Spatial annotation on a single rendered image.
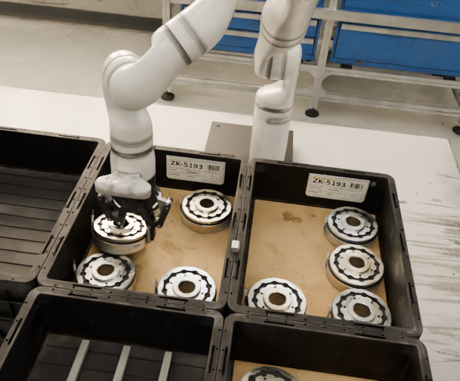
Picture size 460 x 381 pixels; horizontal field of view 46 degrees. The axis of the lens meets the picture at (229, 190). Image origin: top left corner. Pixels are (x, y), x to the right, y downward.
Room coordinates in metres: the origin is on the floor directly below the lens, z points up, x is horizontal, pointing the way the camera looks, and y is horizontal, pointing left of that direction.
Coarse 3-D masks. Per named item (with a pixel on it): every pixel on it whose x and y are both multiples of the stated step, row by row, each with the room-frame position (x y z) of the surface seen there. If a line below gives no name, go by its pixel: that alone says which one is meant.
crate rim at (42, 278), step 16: (240, 160) 0.89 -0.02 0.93; (96, 176) 0.80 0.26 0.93; (240, 176) 0.84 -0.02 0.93; (240, 192) 0.79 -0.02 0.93; (80, 208) 0.70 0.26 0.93; (240, 208) 0.74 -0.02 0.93; (64, 224) 0.66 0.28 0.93; (64, 240) 0.62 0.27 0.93; (48, 256) 0.58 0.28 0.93; (48, 272) 0.55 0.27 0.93; (224, 272) 0.58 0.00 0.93; (64, 288) 0.52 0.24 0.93; (80, 288) 0.52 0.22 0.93; (96, 288) 0.53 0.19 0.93; (112, 288) 0.53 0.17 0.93; (224, 288) 0.55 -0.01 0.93; (176, 304) 0.51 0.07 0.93; (192, 304) 0.51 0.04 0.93; (208, 304) 0.52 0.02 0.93; (224, 304) 0.52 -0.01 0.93
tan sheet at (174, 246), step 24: (168, 192) 0.88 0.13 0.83; (168, 216) 0.81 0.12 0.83; (168, 240) 0.74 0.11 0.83; (192, 240) 0.74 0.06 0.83; (216, 240) 0.75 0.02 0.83; (144, 264) 0.67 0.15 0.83; (168, 264) 0.68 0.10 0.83; (192, 264) 0.68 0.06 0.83; (216, 264) 0.69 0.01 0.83; (144, 288) 0.62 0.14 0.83; (216, 288) 0.63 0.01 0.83
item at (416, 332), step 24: (312, 168) 0.88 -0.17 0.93; (336, 168) 0.89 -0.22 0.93; (240, 216) 0.72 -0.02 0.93; (240, 240) 0.66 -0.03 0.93; (240, 264) 0.60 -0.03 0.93; (408, 264) 0.64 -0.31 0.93; (408, 288) 0.58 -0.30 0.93; (240, 312) 0.51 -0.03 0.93; (264, 312) 0.51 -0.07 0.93; (288, 312) 0.51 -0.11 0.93; (408, 336) 0.49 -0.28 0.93
